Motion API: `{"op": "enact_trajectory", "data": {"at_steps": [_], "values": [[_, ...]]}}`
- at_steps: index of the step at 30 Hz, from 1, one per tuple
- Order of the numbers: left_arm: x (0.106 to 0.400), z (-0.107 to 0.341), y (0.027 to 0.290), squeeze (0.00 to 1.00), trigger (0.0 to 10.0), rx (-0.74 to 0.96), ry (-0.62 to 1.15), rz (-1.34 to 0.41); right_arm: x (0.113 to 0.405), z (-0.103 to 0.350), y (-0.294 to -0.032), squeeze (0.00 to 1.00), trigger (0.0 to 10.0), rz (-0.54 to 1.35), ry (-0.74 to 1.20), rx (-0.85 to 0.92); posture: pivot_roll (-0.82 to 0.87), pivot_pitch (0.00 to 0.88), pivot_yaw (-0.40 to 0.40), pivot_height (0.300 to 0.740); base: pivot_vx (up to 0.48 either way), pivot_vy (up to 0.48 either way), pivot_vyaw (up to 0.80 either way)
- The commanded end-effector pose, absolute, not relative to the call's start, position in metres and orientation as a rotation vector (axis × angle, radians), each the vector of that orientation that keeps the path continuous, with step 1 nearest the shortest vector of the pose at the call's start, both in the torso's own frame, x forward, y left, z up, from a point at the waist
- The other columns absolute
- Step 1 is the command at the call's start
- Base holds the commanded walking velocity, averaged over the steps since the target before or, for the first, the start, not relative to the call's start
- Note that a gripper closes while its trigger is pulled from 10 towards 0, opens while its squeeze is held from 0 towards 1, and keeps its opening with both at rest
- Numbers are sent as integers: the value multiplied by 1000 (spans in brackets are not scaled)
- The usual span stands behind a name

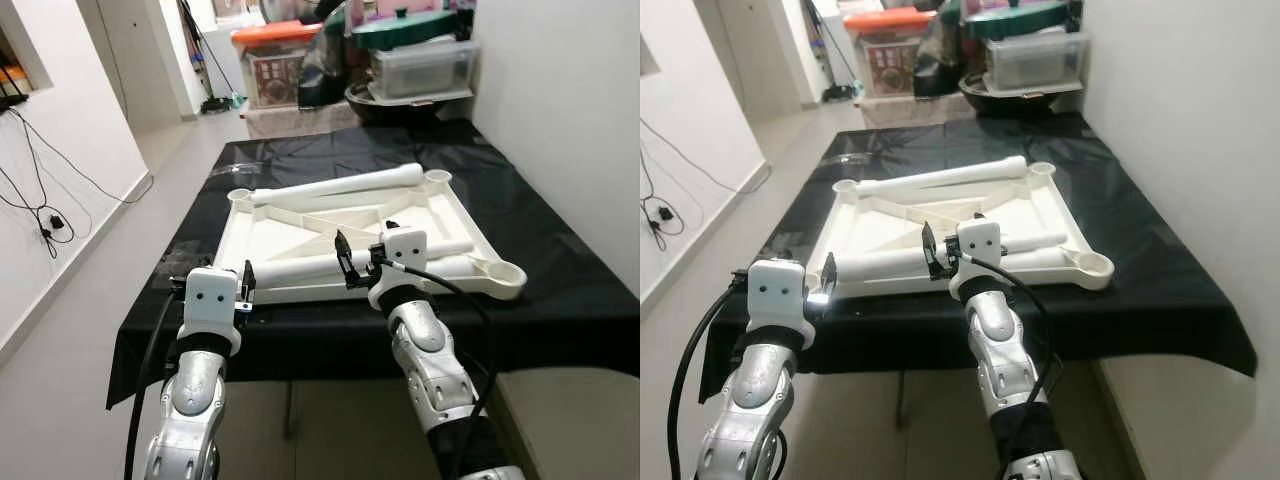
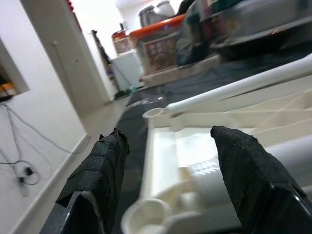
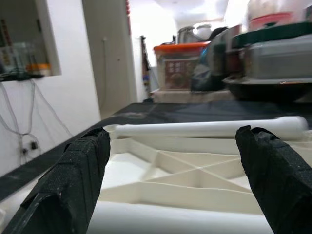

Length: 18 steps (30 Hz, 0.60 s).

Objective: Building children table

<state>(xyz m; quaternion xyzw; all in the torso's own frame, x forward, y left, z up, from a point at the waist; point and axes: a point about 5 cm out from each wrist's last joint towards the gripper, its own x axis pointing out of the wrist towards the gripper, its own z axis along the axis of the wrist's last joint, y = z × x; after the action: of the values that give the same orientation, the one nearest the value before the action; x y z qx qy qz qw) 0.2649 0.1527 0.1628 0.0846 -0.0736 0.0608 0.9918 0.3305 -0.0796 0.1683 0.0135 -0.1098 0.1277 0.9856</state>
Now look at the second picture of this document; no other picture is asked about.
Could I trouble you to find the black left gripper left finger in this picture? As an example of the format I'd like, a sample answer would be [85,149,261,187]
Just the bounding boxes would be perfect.
[40,128,130,234]

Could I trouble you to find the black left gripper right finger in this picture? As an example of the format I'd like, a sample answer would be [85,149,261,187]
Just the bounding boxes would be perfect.
[210,125,312,234]

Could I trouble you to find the white plastic table top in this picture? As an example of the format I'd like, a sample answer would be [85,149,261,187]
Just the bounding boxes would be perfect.
[121,74,312,234]

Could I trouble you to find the mop with green head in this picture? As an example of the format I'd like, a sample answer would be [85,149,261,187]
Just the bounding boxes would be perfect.
[90,29,141,99]

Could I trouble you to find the black table cloth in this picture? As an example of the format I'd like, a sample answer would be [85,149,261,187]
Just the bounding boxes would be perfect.
[107,43,312,234]

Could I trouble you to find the white chest freezer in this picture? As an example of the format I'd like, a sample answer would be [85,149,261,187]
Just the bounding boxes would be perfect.
[110,48,144,90]

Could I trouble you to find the beige cloth covered bench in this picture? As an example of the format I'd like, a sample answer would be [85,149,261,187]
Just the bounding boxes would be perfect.
[140,53,222,86]

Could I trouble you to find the orange niche item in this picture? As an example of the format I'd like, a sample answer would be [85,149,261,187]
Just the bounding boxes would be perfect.
[0,82,16,95]

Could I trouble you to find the black round wok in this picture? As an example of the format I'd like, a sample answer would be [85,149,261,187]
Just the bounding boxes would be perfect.
[210,29,312,61]

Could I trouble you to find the small orange lid box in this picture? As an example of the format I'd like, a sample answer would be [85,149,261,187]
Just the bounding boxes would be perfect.
[111,30,131,56]

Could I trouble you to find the black plastic bag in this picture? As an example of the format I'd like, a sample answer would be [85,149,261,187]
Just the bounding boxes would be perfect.
[175,0,221,66]

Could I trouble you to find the orange lid storage box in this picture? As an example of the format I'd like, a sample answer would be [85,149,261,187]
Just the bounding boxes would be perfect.
[128,14,187,74]

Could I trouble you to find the clear plastic storage container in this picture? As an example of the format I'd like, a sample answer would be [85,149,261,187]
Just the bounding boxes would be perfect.
[209,0,312,48]

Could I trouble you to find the grey metal kettle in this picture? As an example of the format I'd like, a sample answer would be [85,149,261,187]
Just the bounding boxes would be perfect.
[138,6,158,28]

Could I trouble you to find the long thin wall cable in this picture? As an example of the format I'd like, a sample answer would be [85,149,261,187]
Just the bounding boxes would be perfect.
[0,101,86,155]

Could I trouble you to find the black cable with adapter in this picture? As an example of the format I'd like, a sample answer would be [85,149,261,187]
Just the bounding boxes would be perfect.
[0,103,41,197]

